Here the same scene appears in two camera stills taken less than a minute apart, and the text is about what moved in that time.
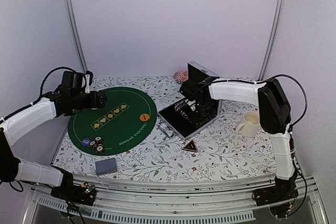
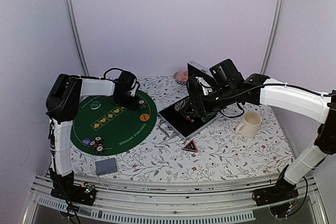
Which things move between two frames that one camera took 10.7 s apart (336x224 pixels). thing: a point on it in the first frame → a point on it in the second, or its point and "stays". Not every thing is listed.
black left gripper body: [91, 103] → [127, 102]
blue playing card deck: [105, 166] stays
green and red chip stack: [97, 144] stays
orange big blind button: [144, 117] stays
